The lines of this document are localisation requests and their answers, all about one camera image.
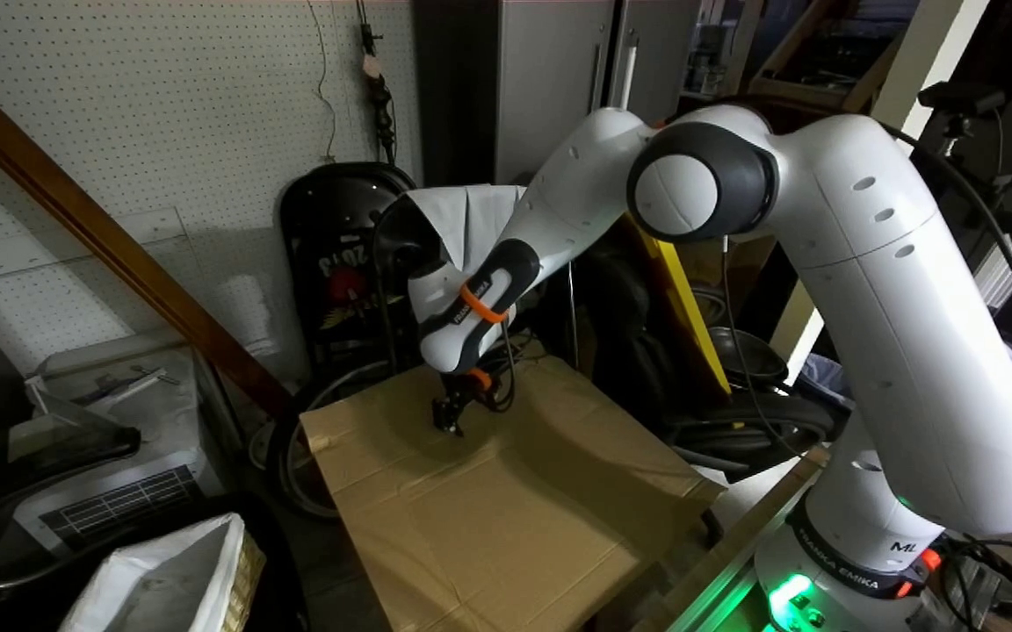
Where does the brown cardboard sheet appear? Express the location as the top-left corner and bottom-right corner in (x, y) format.
(303, 355), (719, 632)

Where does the white cloth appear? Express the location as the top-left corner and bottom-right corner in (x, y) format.
(408, 186), (524, 323)

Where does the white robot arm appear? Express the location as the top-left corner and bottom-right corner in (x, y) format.
(410, 107), (1012, 632)

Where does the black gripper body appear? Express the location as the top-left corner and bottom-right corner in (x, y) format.
(431, 355), (515, 435)

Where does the white air conditioner unit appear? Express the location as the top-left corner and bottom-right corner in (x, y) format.
(0, 339), (224, 564)

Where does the brown wooden plank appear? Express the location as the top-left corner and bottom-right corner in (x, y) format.
(0, 108), (291, 418)

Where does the bicycle wheel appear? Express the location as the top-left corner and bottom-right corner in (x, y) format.
(268, 358), (391, 520)

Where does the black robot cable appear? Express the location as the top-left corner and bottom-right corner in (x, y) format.
(890, 115), (1012, 406)

